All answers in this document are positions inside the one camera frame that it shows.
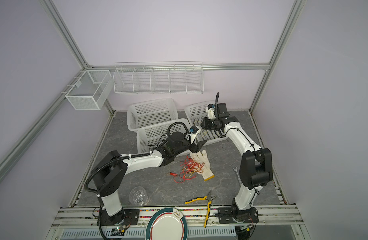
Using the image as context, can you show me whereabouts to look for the front middle white basket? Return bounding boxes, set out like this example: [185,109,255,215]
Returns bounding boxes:
[137,119,192,153]

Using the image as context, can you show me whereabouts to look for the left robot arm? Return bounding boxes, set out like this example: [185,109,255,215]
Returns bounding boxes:
[84,122,207,226]

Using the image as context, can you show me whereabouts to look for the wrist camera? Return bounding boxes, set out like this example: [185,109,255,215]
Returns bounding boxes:
[206,104,216,121]
[186,125,201,144]

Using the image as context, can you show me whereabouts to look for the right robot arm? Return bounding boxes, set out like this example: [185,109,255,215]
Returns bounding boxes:
[201,93,273,225]

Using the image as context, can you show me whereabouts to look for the white work glove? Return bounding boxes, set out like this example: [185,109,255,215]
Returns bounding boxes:
[190,150,215,181]

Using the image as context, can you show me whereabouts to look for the yellow handled pliers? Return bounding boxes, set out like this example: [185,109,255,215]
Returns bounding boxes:
[185,191,216,228]

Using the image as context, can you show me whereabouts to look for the clear plastic cup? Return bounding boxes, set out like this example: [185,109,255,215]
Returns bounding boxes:
[129,187,149,206]

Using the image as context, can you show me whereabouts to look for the right white basket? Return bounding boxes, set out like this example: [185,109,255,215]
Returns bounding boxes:
[185,102,239,145]

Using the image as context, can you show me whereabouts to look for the white basket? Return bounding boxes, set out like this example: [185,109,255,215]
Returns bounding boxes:
[185,102,239,145]
[137,119,192,153]
[127,98,179,132]

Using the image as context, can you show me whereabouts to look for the white green rimmed plate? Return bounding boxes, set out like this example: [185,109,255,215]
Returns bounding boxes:
[145,208,188,240]

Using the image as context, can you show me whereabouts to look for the white wire wall rack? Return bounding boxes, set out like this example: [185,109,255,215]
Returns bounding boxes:
[113,62,204,94]

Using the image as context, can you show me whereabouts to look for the red cable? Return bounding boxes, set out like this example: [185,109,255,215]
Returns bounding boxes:
[167,154,206,184]

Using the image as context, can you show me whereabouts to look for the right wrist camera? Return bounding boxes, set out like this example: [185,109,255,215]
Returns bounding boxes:
[206,104,216,121]

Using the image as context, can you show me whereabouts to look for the silver wrench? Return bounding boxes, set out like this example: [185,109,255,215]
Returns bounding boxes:
[233,166,242,186]

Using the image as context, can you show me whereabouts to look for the back left white basket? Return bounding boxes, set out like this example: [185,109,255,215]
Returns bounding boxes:
[127,98,179,132]

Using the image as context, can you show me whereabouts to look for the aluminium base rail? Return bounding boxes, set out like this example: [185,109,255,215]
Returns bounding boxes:
[46,205,310,240]

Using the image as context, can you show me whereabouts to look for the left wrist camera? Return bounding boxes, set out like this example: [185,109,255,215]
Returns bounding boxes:
[186,125,201,144]

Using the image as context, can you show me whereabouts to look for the white mesh wall box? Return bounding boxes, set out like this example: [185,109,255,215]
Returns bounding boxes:
[66,70,113,111]

